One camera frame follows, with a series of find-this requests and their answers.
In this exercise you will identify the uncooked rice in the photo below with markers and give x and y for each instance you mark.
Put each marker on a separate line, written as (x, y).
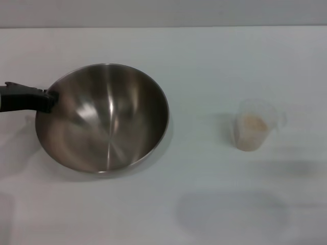
(251, 132)

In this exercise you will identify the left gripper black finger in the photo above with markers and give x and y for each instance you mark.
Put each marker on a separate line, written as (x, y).
(25, 88)
(25, 102)

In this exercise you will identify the stainless steel mixing bowl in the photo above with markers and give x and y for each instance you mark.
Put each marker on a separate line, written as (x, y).
(110, 122)

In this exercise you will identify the clear plastic measuring cup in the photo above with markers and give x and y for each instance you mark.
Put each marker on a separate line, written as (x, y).
(255, 107)

